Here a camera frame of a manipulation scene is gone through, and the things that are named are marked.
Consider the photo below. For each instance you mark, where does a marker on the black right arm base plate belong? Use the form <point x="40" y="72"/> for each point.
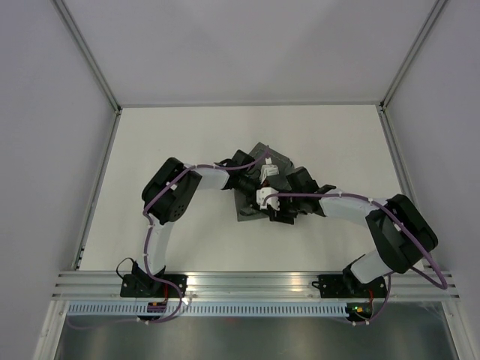
<point x="337" y="286"/>

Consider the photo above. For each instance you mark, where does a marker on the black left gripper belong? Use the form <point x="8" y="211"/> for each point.
<point x="258" y="186"/>

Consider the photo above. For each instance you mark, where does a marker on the aluminium frame post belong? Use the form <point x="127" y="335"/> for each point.
<point x="76" y="34"/>
<point x="415" y="48"/>

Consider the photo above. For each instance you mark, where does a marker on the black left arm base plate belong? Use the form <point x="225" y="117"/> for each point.
<point x="132" y="287"/>

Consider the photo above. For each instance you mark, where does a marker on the white slotted cable duct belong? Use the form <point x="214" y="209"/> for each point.
<point x="210" y="308"/>

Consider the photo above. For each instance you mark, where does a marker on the aluminium frame post right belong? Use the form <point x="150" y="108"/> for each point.
<point x="415" y="48"/>

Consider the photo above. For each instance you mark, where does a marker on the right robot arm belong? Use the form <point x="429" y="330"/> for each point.
<point x="401" y="235"/>

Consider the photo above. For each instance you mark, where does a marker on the grey cloth napkin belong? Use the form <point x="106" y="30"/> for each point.
<point x="249" y="210"/>

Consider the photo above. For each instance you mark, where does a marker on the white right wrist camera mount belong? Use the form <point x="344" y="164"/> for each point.
<point x="266" y="197"/>

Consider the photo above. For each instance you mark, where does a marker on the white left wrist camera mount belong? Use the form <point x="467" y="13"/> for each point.
<point x="268" y="169"/>

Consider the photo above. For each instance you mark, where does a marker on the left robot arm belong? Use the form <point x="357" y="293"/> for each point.
<point x="166" y="198"/>

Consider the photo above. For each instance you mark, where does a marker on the aluminium frame post left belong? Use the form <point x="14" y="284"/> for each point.
<point x="76" y="34"/>

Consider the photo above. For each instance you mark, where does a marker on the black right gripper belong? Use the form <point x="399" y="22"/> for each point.
<point x="279" y="215"/>

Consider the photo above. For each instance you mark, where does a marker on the aluminium mounting rail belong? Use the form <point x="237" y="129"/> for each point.
<point x="294" y="286"/>

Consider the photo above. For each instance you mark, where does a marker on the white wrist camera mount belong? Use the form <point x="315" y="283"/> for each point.
<point x="266" y="197"/>
<point x="268" y="169"/>

